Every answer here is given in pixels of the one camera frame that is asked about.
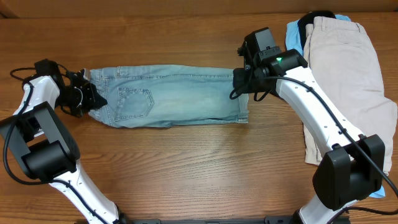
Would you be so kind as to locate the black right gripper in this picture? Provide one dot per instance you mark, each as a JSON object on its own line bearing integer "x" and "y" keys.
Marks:
{"x": 242, "y": 86}

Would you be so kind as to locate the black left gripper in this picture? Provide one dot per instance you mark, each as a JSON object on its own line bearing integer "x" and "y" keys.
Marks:
{"x": 86, "y": 94}

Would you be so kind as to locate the light blue denim shorts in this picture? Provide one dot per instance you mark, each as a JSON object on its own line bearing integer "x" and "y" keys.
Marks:
{"x": 162, "y": 96}

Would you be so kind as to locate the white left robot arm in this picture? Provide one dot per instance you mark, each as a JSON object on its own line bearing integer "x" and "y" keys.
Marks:
{"x": 39, "y": 149}

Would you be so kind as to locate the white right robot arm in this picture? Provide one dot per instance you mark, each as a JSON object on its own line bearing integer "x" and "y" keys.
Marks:
{"x": 351, "y": 165}

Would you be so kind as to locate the light blue garment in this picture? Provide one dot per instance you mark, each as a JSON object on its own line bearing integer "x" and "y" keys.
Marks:
{"x": 293, "y": 41}

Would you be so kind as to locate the black garment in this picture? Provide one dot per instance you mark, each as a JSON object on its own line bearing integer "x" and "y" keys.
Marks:
{"x": 308, "y": 19}

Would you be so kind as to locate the beige shorts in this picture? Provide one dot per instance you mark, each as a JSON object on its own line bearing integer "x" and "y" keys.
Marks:
{"x": 346, "y": 67}

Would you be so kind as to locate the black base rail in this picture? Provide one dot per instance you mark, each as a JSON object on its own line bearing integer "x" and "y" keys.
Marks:
{"x": 217, "y": 221}

